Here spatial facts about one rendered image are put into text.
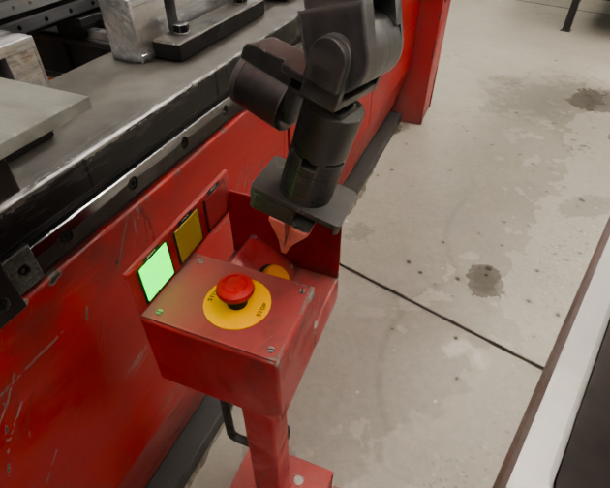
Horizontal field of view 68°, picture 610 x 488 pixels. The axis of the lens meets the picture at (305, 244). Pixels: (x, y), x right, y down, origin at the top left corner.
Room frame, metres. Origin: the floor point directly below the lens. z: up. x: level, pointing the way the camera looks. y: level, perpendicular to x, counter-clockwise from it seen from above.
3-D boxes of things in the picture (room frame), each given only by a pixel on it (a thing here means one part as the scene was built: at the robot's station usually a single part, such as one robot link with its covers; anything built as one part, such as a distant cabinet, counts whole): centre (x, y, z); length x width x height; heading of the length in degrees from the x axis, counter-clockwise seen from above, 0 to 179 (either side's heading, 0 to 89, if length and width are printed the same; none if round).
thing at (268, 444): (0.37, 0.06, 0.39); 0.05 x 0.05 x 0.54; 69
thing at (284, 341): (0.37, 0.06, 0.75); 0.20 x 0.16 x 0.18; 159
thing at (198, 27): (0.90, 0.17, 0.89); 0.30 x 0.05 x 0.03; 157
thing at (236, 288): (0.32, 0.07, 0.79); 0.04 x 0.04 x 0.04
